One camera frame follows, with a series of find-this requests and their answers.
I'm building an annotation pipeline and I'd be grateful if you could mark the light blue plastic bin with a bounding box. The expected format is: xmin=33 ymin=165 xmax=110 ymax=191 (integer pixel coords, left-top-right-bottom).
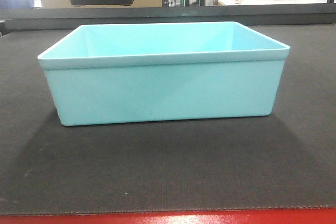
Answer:
xmin=38 ymin=22 xmax=290 ymax=126

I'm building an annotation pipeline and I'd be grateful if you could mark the black conveyor belt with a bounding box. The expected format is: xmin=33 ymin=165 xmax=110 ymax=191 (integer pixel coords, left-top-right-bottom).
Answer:
xmin=0 ymin=7 xmax=336 ymax=216

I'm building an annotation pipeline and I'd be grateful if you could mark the red conveyor front edge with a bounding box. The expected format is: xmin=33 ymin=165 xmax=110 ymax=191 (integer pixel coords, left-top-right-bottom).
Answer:
xmin=1 ymin=208 xmax=335 ymax=223

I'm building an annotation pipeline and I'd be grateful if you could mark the white background table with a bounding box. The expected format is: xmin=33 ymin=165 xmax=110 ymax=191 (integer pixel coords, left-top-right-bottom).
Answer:
xmin=218 ymin=0 xmax=328 ymax=6

